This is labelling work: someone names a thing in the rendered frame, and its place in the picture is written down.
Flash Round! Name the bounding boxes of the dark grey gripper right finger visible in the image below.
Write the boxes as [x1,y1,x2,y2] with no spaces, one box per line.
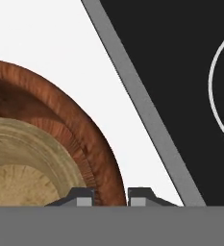
[127,187,179,208]

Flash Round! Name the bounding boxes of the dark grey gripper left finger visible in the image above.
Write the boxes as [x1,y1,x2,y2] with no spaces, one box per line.
[44,186,95,208]

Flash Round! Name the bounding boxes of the light tan wooden bowl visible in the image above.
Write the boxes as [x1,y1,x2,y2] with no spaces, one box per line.
[0,116,87,208]

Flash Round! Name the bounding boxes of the reddish-brown wooden bowl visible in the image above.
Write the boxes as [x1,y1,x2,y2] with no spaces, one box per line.
[0,58,128,208]

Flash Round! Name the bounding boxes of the black glass hob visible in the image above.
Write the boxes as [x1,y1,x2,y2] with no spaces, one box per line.
[80,0,224,208]

